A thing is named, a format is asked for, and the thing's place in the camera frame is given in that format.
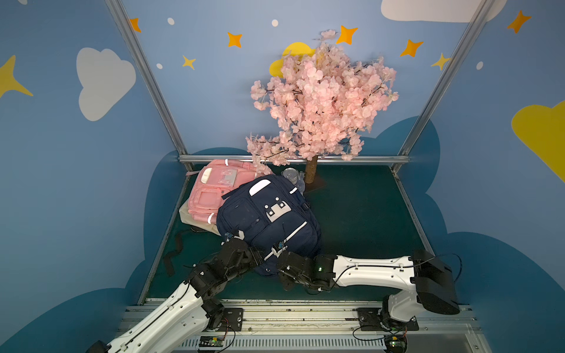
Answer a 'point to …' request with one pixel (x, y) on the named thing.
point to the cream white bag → (187, 218)
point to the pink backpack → (216, 178)
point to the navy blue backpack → (270, 213)
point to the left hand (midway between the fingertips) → (264, 251)
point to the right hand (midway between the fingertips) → (281, 270)
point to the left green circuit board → (212, 341)
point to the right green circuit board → (396, 343)
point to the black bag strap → (167, 257)
